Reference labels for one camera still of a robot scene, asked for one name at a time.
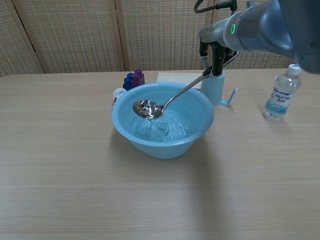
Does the cream paperback notebook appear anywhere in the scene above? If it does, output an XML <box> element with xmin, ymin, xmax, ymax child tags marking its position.
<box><xmin>156</xmin><ymin>72</ymin><xmax>204</xmax><ymax>90</ymax></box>

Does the woven rattan folding screen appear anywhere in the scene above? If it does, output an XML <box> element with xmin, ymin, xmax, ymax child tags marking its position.
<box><xmin>0</xmin><ymin>0</ymin><xmax>320</xmax><ymax>78</ymax></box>

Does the white printed paper cup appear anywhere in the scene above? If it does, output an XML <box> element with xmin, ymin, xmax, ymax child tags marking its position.
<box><xmin>112</xmin><ymin>87</ymin><xmax>129</xmax><ymax>106</ymax></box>

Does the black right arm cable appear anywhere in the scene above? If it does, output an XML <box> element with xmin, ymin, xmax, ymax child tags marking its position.
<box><xmin>194</xmin><ymin>0</ymin><xmax>238</xmax><ymax>14</ymax></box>

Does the purple toy building block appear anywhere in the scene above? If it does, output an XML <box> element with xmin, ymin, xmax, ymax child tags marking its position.
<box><xmin>130</xmin><ymin>69</ymin><xmax>146</xmax><ymax>87</ymax></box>

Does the light blue cup with handle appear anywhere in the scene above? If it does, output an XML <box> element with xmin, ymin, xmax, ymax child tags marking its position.
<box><xmin>200</xmin><ymin>71</ymin><xmax>240</xmax><ymax>108</ymax></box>

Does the clear plastic water bottle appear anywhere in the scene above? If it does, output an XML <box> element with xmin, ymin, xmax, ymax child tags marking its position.
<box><xmin>262</xmin><ymin>63</ymin><xmax>302</xmax><ymax>123</ymax></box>

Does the blue toy building block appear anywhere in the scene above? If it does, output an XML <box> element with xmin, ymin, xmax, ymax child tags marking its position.
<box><xmin>122</xmin><ymin>72</ymin><xmax>136</xmax><ymax>91</ymax></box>

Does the light blue plastic basin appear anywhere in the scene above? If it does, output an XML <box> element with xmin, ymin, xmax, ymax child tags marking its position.
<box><xmin>111</xmin><ymin>83</ymin><xmax>215</xmax><ymax>160</ymax></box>

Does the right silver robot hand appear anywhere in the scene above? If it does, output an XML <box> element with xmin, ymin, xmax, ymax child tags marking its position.
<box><xmin>199</xmin><ymin>16</ymin><xmax>237</xmax><ymax>77</ymax></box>

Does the stainless steel ladle black grip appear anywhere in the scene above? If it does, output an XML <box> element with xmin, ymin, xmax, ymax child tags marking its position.
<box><xmin>132</xmin><ymin>50</ymin><xmax>240</xmax><ymax>121</ymax></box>

